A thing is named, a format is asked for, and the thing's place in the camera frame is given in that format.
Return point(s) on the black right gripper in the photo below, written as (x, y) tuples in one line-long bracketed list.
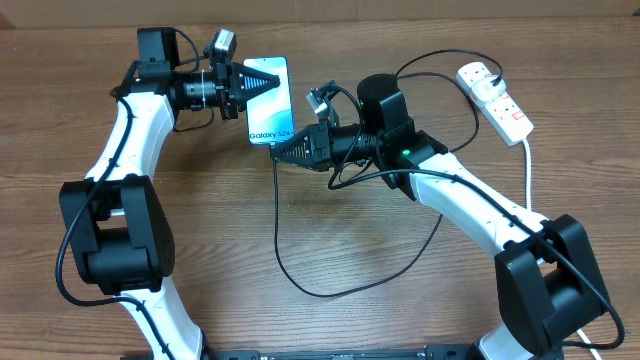
[(320, 137)]

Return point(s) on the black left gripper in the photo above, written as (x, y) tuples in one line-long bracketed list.
[(241, 75)]

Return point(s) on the blue Galaxy smartphone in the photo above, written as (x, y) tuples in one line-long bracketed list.
[(270, 117)]

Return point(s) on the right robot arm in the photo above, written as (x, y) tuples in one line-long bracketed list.
[(548, 281)]

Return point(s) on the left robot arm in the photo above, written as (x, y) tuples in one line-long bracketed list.
[(118, 246)]

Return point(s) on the white charger plug adapter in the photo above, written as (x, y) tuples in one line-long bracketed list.
[(488, 89)]

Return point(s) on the white power strip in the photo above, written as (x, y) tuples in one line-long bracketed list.
[(503, 113)]

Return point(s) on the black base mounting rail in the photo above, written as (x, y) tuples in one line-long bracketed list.
[(431, 352)]

